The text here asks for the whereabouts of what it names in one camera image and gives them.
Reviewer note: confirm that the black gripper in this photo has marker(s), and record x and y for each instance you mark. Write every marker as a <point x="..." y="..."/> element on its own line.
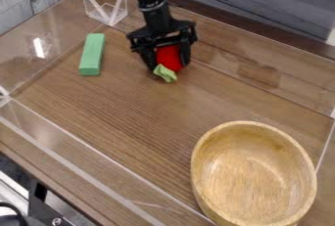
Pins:
<point x="179" y="34"/>

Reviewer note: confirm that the red plush strawberry toy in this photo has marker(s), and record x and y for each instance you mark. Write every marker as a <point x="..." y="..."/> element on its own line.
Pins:
<point x="168" y="63"/>

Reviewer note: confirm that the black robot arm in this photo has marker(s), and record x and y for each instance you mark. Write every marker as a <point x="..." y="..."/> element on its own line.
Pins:
<point x="158" y="15"/>

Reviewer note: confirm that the clear acrylic corner stand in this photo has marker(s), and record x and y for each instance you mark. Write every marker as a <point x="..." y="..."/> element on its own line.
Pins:
<point x="107" y="13"/>

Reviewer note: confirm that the green rectangular block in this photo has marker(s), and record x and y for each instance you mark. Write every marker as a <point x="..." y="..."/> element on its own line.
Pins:
<point x="92" y="56"/>

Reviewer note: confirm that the clear acrylic tray barrier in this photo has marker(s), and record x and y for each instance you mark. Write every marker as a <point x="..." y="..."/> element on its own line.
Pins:
<point x="108" y="139"/>

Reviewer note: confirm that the wooden bowl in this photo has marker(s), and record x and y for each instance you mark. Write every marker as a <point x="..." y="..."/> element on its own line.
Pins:
<point x="253" y="175"/>

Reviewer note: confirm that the black table leg bracket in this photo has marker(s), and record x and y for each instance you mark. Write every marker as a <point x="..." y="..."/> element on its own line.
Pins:
<point x="41" y="211"/>

